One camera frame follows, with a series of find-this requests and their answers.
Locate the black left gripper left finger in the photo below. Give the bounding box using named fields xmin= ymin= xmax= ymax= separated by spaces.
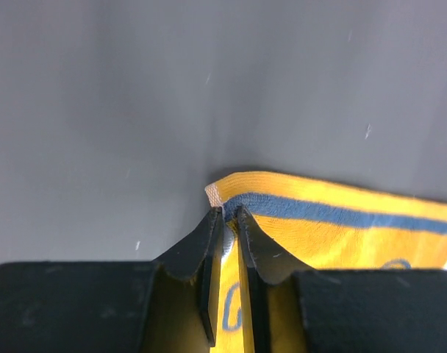
xmin=0 ymin=207 xmax=224 ymax=352

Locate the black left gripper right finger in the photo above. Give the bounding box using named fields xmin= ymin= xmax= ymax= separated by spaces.
xmin=237 ymin=207 xmax=447 ymax=352

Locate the yellow and blue cartoon towel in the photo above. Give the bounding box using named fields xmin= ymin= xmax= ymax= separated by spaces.
xmin=205 ymin=171 xmax=447 ymax=352

